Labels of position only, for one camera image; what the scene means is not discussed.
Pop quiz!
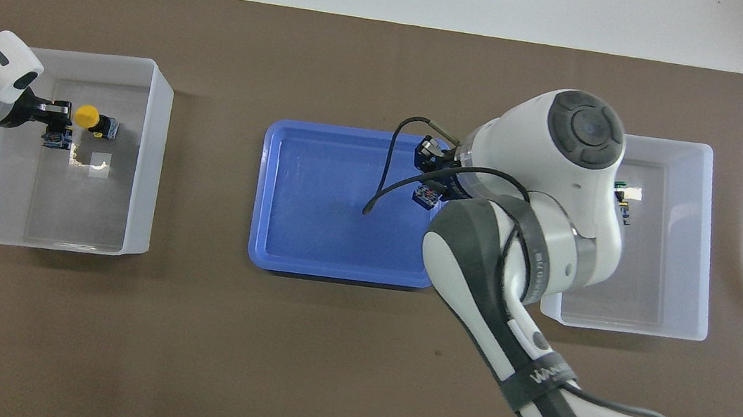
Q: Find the translucent white plastic box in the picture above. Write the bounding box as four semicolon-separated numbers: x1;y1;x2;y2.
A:
537;126;731;344
0;41;177;264

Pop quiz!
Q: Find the brown table mat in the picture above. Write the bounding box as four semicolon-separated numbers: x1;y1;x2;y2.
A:
0;0;743;417

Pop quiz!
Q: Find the blue plastic tray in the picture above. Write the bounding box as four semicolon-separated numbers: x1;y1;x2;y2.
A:
245;116;466;295

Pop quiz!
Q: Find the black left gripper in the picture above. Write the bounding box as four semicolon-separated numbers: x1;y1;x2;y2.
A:
0;85;79;139

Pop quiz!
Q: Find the white box label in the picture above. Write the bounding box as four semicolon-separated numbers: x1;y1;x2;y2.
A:
87;151;114;179

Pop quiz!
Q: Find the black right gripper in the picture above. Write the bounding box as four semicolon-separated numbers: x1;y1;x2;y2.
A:
412;136;486;205

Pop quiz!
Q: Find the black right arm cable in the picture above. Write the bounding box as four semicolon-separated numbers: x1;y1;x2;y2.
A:
362;111;541;237

